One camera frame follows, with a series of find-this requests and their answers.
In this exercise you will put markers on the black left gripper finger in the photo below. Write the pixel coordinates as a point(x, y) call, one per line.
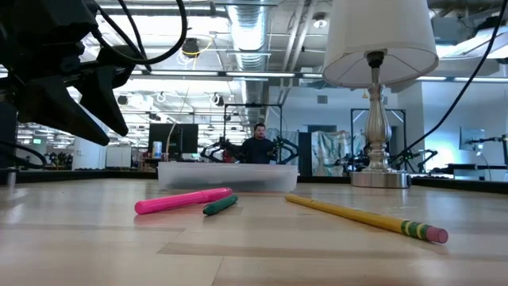
point(109, 99)
point(55, 107)

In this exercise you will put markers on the pink highlighter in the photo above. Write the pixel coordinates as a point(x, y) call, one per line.
point(178, 200)

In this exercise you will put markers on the green crayon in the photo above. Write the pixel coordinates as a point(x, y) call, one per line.
point(220, 204)

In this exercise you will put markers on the yellow pencil with pink eraser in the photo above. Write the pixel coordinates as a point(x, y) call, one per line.
point(369, 217)

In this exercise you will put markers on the clear plastic supply box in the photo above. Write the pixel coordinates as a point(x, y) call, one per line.
point(190, 176)

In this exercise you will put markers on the black room divider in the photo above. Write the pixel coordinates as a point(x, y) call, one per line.
point(8, 131)

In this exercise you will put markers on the white cabinet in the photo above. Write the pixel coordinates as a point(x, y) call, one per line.
point(119, 157)

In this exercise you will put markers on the white pillar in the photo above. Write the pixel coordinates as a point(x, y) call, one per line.
point(89, 159)

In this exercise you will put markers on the white can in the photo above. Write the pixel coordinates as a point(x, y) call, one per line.
point(157, 150)

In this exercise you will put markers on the black monitor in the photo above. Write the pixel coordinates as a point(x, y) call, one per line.
point(186, 139)

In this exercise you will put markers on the person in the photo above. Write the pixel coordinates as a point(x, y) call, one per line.
point(258, 149)

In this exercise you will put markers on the plastic tarp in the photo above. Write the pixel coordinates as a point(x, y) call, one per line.
point(333, 151)

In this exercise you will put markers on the silver lamp with white shade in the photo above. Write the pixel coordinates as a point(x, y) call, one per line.
point(377, 131)

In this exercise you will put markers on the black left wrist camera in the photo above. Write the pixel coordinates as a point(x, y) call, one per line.
point(119, 59)

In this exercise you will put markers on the black table edge frame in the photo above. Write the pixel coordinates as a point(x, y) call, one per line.
point(99, 175)

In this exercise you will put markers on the small metal post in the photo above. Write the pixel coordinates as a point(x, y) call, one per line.
point(11, 178)

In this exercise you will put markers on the black ceiling camera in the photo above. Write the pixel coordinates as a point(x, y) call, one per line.
point(190, 47)

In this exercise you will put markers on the silver air duct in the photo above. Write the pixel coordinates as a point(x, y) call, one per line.
point(248, 32)

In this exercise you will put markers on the wall monitor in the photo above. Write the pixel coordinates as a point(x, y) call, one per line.
point(472, 139)

